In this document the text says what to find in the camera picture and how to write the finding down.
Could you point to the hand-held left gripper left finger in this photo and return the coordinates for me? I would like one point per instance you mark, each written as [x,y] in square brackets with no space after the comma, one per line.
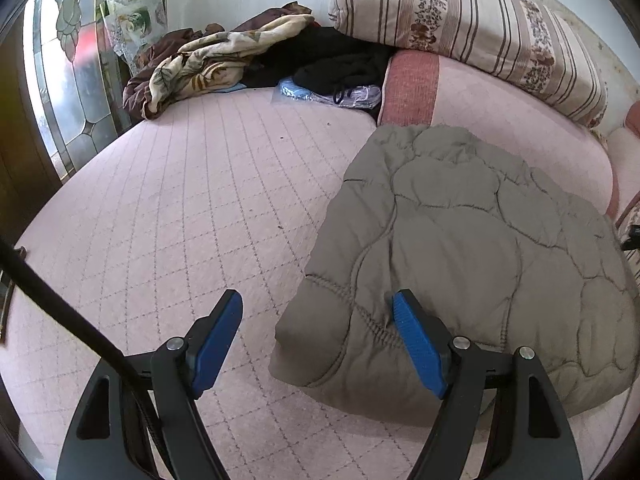
[217,345]

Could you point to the brown cloth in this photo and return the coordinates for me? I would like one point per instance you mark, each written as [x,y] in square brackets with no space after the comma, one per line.
[145,95]

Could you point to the dark wooden door frame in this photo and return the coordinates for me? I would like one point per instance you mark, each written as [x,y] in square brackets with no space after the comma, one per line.
[20,160]

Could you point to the olive quilted hooded jacket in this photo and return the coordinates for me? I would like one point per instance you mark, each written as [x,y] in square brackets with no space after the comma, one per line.
[475,260]

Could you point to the pink bolster with red ends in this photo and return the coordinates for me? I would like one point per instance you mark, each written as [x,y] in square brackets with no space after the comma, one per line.
[500,105]

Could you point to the black clothing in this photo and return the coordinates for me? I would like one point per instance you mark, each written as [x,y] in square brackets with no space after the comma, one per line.
[340,60]

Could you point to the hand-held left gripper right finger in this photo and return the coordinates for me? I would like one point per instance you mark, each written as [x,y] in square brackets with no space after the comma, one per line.
[420,345]

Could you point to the blue plastic bag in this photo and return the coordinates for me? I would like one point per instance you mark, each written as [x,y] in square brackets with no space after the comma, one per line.
[295,91]

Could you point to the stained glass panel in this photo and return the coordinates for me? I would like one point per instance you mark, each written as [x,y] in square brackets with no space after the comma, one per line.
[75,110]

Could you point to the striped floral cushion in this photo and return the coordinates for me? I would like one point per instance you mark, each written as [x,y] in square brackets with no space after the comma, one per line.
[633,207]
[475,15]

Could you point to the floral picture bag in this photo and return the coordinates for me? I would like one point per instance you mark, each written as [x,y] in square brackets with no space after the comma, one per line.
[135,20]

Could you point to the beige floral blanket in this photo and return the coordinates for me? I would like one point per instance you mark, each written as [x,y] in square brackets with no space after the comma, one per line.
[210,60]

